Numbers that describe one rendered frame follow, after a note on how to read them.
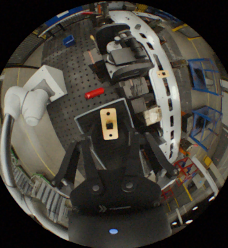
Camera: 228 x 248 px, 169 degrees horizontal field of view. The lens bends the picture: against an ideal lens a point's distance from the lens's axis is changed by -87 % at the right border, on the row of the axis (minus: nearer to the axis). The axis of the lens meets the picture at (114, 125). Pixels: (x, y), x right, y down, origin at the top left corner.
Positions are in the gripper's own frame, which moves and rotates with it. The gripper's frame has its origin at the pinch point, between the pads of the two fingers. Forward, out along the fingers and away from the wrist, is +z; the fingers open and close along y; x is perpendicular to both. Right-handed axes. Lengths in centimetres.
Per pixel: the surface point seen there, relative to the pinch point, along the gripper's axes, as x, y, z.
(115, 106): 4.6, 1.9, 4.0
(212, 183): -250, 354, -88
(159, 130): -7.3, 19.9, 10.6
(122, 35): 25.6, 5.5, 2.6
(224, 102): 54, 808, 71
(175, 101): 3.6, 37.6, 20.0
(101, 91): 8.7, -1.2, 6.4
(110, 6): 88, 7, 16
